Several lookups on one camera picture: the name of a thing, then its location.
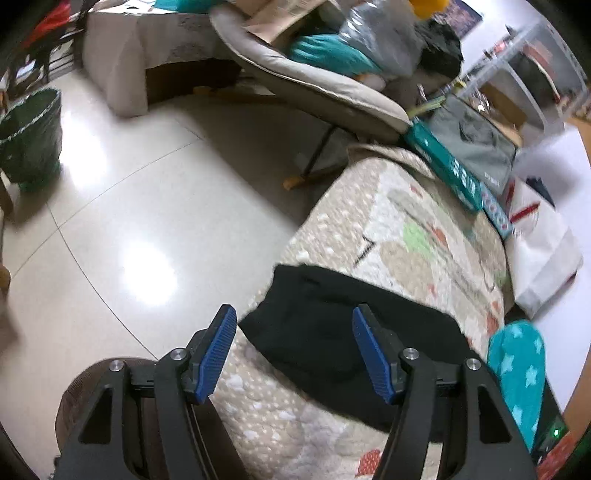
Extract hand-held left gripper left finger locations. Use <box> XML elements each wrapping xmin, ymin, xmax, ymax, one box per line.
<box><xmin>55</xmin><ymin>304</ymin><xmax>250</xmax><ymax>480</ymax></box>

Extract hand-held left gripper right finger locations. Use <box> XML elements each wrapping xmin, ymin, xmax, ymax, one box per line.
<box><xmin>352</xmin><ymin>303</ymin><xmax>539</xmax><ymax>480</ymax></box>

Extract black pants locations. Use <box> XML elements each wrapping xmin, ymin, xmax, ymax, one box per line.
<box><xmin>238</xmin><ymin>265</ymin><xmax>482</xmax><ymax>433</ymax></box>

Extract teal star-patterned cloth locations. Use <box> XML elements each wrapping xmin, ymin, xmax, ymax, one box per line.
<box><xmin>487</xmin><ymin>320</ymin><xmax>546</xmax><ymax>452</ymax></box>

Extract printed beige quilt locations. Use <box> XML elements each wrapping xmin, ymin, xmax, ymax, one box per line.
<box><xmin>216</xmin><ymin>145</ymin><xmax>514</xmax><ymax>480</ymax></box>

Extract white tote bag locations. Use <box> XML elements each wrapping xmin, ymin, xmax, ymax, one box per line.
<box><xmin>504</xmin><ymin>176</ymin><xmax>583</xmax><ymax>320</ymax></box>

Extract patterned narrow box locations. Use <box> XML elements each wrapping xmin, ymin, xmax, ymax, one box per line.
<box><xmin>479</xmin><ymin>182</ymin><xmax>516</xmax><ymax>240</ymax></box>

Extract teal flat box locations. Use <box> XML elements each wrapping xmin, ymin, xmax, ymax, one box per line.
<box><xmin>404</xmin><ymin>121</ymin><xmax>484</xmax><ymax>214</ymax></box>

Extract grey zip bag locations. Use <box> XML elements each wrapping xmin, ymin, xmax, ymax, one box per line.
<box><xmin>426</xmin><ymin>94</ymin><xmax>519</xmax><ymax>195</ymax></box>

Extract grey cushioned lounge chair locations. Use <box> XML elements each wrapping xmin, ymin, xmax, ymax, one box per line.
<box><xmin>209</xmin><ymin>6</ymin><xmax>411</xmax><ymax>191</ymax></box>

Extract green waste bin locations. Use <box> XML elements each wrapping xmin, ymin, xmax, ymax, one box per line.
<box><xmin>0</xmin><ymin>87</ymin><xmax>64</xmax><ymax>192</ymax></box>

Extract table with beige cloth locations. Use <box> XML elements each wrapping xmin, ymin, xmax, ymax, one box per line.
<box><xmin>82</xmin><ymin>8</ymin><xmax>243</xmax><ymax>117</ymax></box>

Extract black bag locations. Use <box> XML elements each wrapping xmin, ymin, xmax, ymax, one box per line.
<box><xmin>414</xmin><ymin>20</ymin><xmax>465</xmax><ymax>80</ymax></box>

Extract clear plastic bag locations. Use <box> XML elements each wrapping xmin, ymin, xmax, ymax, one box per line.
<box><xmin>338</xmin><ymin>0</ymin><xmax>428</xmax><ymax>77</ymax></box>

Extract metal storage shelf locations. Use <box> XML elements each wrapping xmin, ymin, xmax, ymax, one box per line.
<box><xmin>461</xmin><ymin>22</ymin><xmax>591</xmax><ymax>136</ymax></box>

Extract cardboard box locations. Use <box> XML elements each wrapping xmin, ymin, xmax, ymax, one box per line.
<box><xmin>241</xmin><ymin>0</ymin><xmax>343</xmax><ymax>46</ymax></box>

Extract yellow toy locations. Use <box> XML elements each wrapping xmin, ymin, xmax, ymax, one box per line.
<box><xmin>408</xmin><ymin>0</ymin><xmax>451</xmax><ymax>20</ymax></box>

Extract red and black rack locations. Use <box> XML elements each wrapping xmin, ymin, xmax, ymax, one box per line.
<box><xmin>8</xmin><ymin>0</ymin><xmax>89</xmax><ymax>80</ymax></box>

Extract wall poster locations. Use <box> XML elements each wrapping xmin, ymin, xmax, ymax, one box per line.
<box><xmin>433</xmin><ymin>0</ymin><xmax>484</xmax><ymax>36</ymax></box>

